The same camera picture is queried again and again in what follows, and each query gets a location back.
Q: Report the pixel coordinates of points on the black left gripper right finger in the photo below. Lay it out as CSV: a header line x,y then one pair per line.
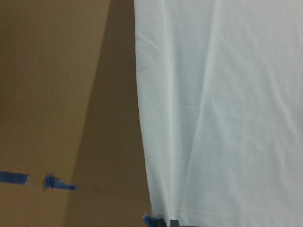
x,y
174,223

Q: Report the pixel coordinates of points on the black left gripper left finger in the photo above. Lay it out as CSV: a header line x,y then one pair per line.
x,y
159,223

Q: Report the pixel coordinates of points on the light blue t-shirt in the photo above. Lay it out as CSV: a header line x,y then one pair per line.
x,y
220,95

